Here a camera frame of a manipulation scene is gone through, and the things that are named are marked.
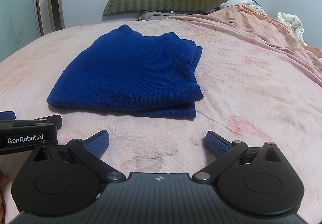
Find white duvet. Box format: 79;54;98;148
277;12;308;46

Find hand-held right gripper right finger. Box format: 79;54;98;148
192;130;283;185

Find person's left hand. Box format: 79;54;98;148
0;167;9;217

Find blue beaded knit sweater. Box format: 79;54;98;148
46;24;204;121

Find black cable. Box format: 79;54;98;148
133;11;151;21

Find orange quilt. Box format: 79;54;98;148
163;4;322;78

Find glass wardrobe door flower decals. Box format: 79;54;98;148
0;0;42;63

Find white cloth bundle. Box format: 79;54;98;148
220;0;267;15

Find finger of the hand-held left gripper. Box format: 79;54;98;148
34;115;63;132
0;111;17;121

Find pink floral bed sheet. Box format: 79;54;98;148
0;19;322;224

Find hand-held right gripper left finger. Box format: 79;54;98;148
33;130;126;185

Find gold tower fan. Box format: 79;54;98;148
46;0;65;32

